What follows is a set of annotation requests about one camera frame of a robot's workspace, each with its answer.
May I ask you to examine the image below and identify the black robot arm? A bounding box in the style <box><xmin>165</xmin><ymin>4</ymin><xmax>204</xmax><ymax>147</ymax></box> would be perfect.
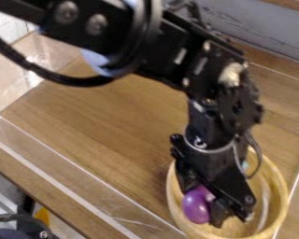
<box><xmin>0</xmin><ymin>0</ymin><xmax>263</xmax><ymax>228</ymax></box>

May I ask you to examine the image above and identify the purple toy eggplant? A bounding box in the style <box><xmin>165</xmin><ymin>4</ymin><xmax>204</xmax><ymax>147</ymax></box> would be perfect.
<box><xmin>180</xmin><ymin>162</ymin><xmax>250</xmax><ymax>225</ymax></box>

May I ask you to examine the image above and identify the brown wooden bowl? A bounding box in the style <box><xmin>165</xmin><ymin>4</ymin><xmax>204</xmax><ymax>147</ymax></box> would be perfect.
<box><xmin>165</xmin><ymin>156</ymin><xmax>289</xmax><ymax>239</ymax></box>

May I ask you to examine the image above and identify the clear acrylic tray wall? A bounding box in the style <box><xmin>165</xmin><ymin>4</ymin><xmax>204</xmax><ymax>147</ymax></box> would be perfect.
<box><xmin>0</xmin><ymin>18</ymin><xmax>299</xmax><ymax>239</ymax></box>

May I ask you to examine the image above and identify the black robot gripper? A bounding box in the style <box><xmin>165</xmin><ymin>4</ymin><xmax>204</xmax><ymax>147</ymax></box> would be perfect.
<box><xmin>169</xmin><ymin>132</ymin><xmax>253</xmax><ymax>228</ymax></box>

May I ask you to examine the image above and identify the black clamp with cable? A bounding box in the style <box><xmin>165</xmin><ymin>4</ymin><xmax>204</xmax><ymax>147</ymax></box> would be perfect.
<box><xmin>0</xmin><ymin>214</ymin><xmax>59</xmax><ymax>239</ymax></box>

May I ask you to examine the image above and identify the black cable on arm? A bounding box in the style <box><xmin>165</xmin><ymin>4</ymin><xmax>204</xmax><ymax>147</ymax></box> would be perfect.
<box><xmin>0</xmin><ymin>29</ymin><xmax>115</xmax><ymax>88</ymax></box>

